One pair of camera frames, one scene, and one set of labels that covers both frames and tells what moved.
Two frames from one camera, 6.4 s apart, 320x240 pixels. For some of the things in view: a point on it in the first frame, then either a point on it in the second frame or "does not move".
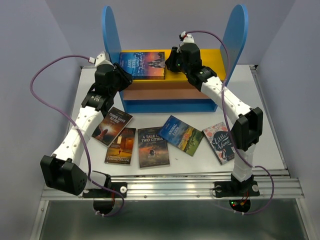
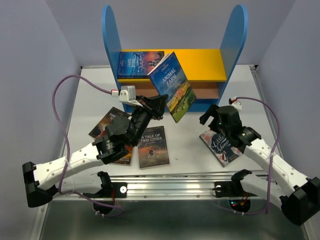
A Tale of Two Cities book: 153,150 does not move
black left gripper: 124,76 -> 156,104
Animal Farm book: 182,136 -> 169,79
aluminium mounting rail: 274,182 does not move
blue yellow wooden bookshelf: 175,93 does not move
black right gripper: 169,63 -> 212,111
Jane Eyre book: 144,65 does not move
